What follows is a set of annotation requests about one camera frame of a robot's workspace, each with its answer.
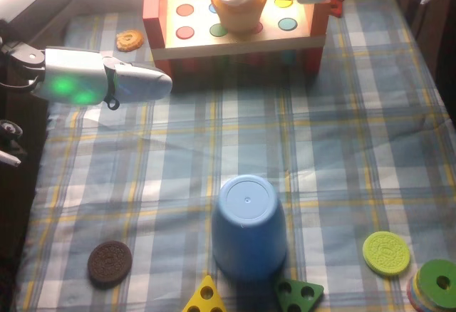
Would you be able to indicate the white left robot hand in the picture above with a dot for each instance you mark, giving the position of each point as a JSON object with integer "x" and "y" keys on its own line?
{"x": 75, "y": 77}

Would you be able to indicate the cupcake with orange slices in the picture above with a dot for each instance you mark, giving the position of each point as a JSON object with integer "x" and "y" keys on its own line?
{"x": 238, "y": 9}

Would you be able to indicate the orange wooden peg bench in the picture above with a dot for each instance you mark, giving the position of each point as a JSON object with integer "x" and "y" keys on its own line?
{"x": 235, "y": 43}

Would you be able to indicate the small red block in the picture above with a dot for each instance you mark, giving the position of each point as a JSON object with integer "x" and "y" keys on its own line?
{"x": 336, "y": 7}

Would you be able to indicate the tan flower biscuit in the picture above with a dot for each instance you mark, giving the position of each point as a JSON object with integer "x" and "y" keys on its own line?
{"x": 129, "y": 40}

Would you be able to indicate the blue plaid tablecloth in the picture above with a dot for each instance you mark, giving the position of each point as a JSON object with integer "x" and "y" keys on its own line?
{"x": 221, "y": 141}

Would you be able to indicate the brown sandwich cookie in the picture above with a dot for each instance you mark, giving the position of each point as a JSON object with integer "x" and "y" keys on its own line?
{"x": 109, "y": 263}

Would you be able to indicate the blue plastic cup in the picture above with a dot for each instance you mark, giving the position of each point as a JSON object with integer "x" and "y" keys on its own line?
{"x": 247, "y": 233}

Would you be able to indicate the yellow triangle block with holes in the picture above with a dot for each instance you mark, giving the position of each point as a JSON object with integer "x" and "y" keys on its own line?
{"x": 204, "y": 303}

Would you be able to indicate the green sandwich cookie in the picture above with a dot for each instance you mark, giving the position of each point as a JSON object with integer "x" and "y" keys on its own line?
{"x": 386, "y": 253}

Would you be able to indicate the green triangle block with holes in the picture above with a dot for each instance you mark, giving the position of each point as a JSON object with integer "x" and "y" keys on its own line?
{"x": 297, "y": 299}

